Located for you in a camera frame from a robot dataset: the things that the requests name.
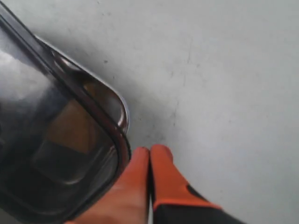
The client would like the steel two-compartment lunch box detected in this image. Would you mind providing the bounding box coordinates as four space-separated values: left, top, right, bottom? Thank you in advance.
36 35 130 133

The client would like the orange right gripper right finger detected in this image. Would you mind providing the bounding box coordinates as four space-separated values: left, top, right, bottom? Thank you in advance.
150 144 241 224

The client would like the dark transparent lunch box lid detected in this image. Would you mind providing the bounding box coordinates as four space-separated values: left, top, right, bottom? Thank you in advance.
0 4 131 224

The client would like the yellow toy cheese wedge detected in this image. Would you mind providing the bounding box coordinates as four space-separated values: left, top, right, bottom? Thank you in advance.
46 100 99 154

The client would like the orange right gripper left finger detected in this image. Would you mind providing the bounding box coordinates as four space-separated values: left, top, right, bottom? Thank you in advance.
67 147 150 224

